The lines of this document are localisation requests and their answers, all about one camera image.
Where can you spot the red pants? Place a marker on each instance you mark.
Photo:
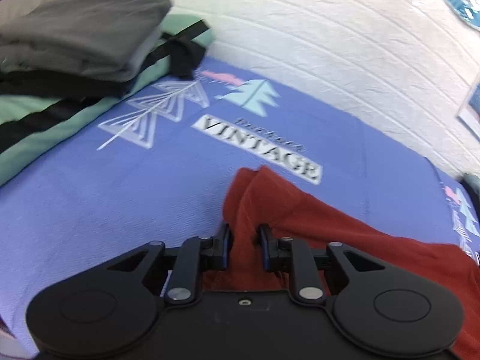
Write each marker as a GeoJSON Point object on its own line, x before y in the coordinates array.
{"type": "Point", "coordinates": [261, 196]}

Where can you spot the blue printed bed sheet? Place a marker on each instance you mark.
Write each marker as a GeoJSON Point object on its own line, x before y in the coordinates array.
{"type": "Point", "coordinates": [158, 165]}

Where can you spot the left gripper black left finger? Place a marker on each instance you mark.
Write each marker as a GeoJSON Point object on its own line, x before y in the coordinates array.
{"type": "Point", "coordinates": [191, 260]}

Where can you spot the black folded garment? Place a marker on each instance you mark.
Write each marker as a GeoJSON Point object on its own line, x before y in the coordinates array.
{"type": "Point", "coordinates": [61, 85]}

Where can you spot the grey-blue folded jeans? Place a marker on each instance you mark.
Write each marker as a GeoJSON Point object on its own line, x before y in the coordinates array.
{"type": "Point", "coordinates": [471, 184]}

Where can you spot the grey folded garment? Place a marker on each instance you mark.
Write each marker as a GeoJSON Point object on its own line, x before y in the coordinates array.
{"type": "Point", "coordinates": [99, 39]}

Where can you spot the bedding poster on wall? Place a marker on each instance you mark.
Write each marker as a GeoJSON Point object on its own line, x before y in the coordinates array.
{"type": "Point", "coordinates": [468, 113]}

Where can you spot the mint green black-striped garment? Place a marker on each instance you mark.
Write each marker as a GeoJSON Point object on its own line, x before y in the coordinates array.
{"type": "Point", "coordinates": [30, 126]}

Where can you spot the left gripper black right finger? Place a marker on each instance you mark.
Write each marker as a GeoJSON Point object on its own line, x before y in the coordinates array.
{"type": "Point", "coordinates": [294, 257]}

